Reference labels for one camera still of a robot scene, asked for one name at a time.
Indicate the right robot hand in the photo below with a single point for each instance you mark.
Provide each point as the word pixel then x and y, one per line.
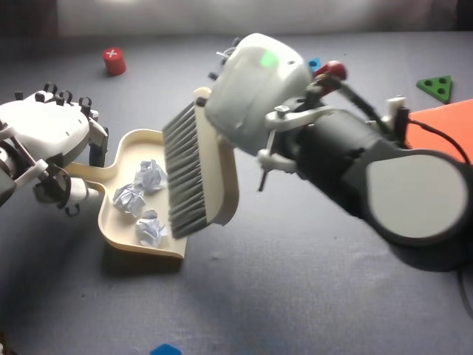
pixel 255 96

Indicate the white paper ball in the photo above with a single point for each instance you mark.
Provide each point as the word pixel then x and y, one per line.
pixel 128 199
pixel 149 231
pixel 149 177

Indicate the cream plastic dustpan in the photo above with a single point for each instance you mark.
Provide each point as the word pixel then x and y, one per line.
pixel 122 155

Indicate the blue triangle block with holes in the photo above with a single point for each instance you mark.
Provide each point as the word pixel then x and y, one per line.
pixel 314 63

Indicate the red cylinder block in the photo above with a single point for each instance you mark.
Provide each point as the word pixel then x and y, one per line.
pixel 114 61

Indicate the green triangle block with holes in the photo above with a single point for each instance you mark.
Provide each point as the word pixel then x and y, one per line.
pixel 436 87

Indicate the orange foam block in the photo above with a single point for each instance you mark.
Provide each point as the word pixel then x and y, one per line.
pixel 443 118

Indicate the grey table cloth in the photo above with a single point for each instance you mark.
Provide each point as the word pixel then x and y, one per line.
pixel 258 303

